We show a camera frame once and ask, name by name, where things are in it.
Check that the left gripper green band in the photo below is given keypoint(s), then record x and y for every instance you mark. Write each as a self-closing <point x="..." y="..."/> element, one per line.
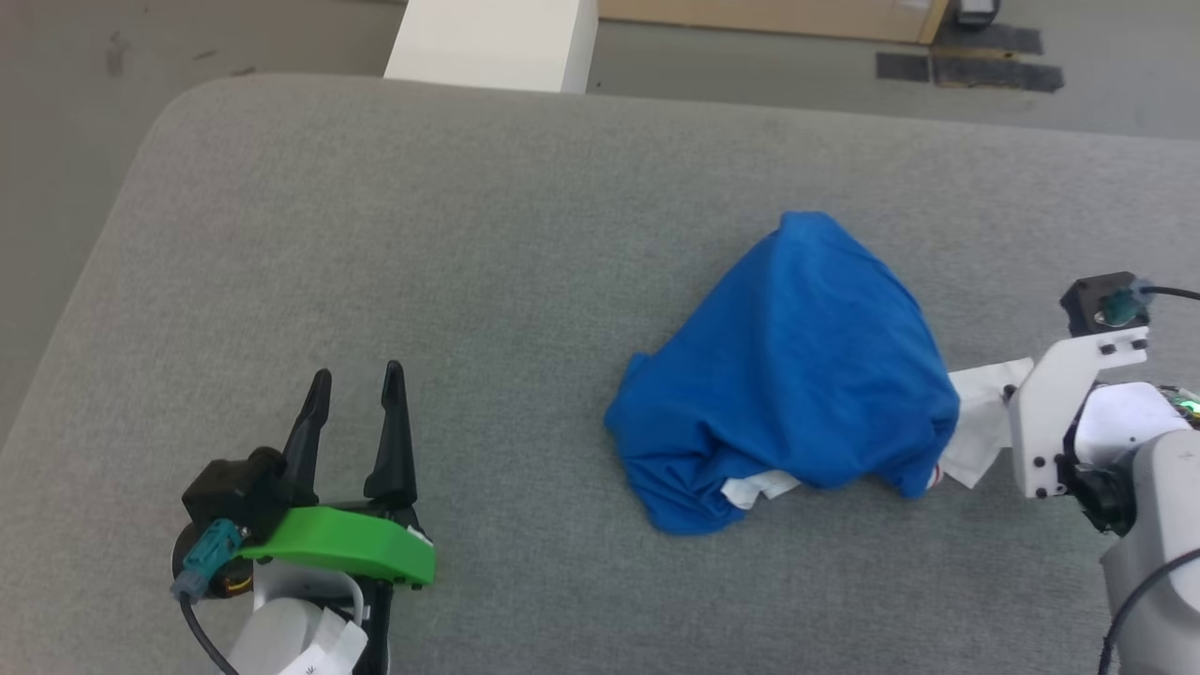
<point x="356" y="548"/>

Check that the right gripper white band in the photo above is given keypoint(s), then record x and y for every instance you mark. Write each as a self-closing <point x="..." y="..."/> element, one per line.
<point x="1050" y="412"/>

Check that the blue garment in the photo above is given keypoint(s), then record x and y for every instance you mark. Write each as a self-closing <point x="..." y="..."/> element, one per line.
<point x="797" y="375"/>

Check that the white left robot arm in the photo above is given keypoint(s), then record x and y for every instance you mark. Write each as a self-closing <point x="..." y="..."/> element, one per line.
<point x="281" y="628"/>

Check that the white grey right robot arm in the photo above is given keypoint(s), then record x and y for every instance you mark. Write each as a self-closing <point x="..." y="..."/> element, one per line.
<point x="1153" y="487"/>

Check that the white cloth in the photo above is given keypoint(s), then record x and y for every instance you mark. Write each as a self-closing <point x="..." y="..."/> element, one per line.
<point x="980" y="412"/>

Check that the grey fabric sofa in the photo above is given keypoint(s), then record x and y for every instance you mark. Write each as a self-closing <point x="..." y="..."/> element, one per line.
<point x="469" y="281"/>

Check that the long black floor patch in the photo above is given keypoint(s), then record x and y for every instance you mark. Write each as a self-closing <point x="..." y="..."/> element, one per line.
<point x="998" y="74"/>

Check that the black device on floor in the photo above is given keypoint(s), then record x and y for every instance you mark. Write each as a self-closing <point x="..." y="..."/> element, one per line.
<point x="977" y="11"/>

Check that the light wooden board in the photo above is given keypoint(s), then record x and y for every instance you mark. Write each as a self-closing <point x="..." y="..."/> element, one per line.
<point x="769" y="17"/>

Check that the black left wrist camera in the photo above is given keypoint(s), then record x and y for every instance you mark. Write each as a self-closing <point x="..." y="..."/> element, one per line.
<point x="239" y="492"/>

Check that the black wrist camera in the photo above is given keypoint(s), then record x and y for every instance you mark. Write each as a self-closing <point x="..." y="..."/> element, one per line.
<point x="239" y="492"/>
<point x="1092" y="300"/>

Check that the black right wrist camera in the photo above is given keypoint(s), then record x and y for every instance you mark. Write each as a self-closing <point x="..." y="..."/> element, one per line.
<point x="1092" y="300"/>

